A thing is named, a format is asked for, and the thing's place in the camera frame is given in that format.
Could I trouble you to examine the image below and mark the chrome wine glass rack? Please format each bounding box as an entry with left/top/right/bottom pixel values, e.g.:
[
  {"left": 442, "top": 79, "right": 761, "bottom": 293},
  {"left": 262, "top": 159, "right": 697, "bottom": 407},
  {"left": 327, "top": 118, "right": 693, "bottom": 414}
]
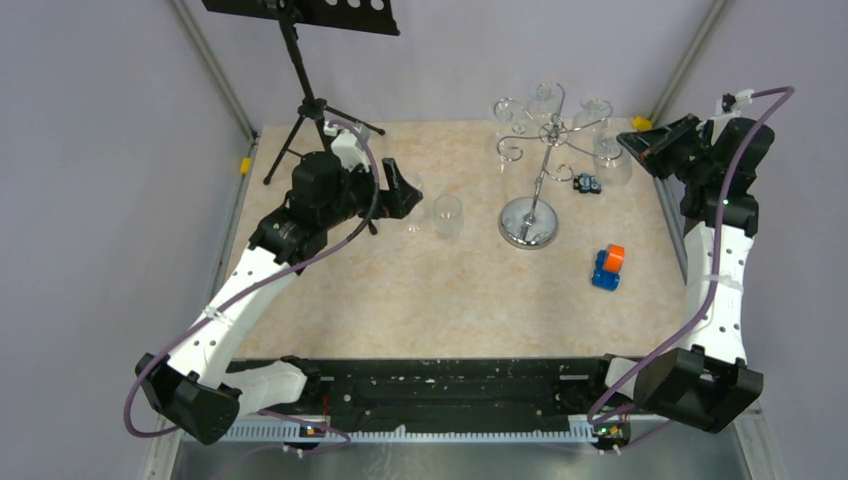
[{"left": 493, "top": 80, "right": 627, "bottom": 250}]

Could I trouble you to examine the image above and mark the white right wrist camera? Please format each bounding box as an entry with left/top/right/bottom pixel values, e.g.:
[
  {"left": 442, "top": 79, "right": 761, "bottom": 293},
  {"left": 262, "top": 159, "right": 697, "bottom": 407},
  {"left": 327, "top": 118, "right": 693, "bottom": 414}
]
[{"left": 715, "top": 89, "right": 755, "bottom": 115}]

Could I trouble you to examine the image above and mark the blue owl eraser toy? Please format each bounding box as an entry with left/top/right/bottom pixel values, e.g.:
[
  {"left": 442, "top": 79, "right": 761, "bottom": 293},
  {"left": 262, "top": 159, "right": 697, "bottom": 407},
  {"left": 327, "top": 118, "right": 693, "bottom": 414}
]
[{"left": 573, "top": 173, "right": 602, "bottom": 194}]

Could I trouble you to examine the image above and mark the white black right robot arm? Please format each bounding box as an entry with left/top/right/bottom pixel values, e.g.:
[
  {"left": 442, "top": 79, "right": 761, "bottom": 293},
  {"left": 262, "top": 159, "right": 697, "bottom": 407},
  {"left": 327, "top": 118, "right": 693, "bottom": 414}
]
[{"left": 586, "top": 115, "right": 775, "bottom": 433}]

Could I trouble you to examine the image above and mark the yellow corner clamp right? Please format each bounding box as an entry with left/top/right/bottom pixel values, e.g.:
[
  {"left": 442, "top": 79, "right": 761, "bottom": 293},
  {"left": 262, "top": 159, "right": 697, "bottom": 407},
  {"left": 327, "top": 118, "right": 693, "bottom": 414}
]
[{"left": 631, "top": 116, "right": 654, "bottom": 132}]

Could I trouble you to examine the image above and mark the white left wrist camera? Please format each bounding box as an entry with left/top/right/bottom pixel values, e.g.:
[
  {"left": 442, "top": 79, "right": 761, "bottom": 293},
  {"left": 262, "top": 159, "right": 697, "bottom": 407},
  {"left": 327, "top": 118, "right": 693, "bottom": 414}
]
[{"left": 324, "top": 122, "right": 370, "bottom": 172}]

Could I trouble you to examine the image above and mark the blue orange toy truck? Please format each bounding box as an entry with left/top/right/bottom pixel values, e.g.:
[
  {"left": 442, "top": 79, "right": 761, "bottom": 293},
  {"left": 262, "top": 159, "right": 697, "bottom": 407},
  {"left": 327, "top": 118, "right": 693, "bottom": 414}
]
[{"left": 591, "top": 244, "right": 626, "bottom": 291}]

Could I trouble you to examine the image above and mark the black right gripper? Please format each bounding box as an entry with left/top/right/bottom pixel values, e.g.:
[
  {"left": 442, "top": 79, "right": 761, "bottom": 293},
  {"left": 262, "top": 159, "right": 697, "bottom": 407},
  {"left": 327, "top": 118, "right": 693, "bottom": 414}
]
[{"left": 617, "top": 114, "right": 714, "bottom": 186}]

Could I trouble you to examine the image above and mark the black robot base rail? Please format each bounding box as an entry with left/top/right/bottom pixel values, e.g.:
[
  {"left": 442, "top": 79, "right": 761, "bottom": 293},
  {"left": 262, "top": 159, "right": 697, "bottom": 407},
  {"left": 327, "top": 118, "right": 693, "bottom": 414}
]
[{"left": 271, "top": 357, "right": 637, "bottom": 451}]

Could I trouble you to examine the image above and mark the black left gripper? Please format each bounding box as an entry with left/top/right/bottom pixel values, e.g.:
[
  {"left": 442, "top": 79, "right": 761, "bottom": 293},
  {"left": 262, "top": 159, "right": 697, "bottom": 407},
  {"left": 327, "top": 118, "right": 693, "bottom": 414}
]
[{"left": 320, "top": 157, "right": 422, "bottom": 229}]

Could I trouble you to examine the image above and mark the left rear wine glass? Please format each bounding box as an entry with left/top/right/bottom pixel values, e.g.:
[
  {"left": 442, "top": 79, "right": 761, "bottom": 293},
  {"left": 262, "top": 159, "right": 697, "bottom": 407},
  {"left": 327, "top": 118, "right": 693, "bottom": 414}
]
[{"left": 527, "top": 81, "right": 565, "bottom": 124}]

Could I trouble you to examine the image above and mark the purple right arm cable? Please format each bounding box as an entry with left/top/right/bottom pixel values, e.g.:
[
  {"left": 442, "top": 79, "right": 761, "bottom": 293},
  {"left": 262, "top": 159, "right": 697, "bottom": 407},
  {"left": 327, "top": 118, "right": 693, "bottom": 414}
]
[{"left": 586, "top": 86, "right": 796, "bottom": 452}]

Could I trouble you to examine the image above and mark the black music stand tripod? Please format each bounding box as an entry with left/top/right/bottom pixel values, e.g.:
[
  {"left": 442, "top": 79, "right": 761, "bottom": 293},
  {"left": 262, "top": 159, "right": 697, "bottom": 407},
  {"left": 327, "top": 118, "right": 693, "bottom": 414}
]
[{"left": 203, "top": 0, "right": 400, "bottom": 185}]

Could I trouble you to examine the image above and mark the ribbed clear wine glass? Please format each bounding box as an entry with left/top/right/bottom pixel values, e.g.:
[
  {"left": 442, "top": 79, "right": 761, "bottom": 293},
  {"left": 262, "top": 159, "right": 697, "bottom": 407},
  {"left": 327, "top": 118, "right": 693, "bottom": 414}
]
[{"left": 592, "top": 128, "right": 632, "bottom": 188}]

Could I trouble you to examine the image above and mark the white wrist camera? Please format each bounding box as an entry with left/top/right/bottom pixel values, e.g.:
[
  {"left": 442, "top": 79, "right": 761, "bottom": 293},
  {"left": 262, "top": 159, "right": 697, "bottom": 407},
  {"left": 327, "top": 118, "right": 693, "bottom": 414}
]
[
  {"left": 715, "top": 89, "right": 755, "bottom": 115},
  {"left": 324, "top": 122, "right": 370, "bottom": 172}
]

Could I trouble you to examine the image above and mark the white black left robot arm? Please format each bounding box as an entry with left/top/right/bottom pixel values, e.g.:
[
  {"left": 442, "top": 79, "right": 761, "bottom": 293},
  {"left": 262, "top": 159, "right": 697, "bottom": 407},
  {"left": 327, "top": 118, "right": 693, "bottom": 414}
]
[{"left": 136, "top": 152, "right": 423, "bottom": 445}]

